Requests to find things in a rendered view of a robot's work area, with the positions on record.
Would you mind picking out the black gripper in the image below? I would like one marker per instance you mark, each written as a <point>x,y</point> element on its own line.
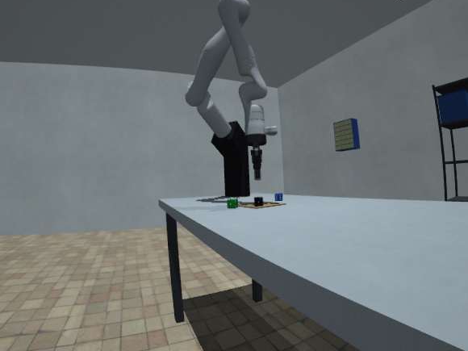
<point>255,140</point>

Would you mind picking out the green die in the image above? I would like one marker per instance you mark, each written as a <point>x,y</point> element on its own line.
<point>232,203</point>

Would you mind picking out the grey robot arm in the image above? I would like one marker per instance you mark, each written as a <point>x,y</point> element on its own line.
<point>233,14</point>

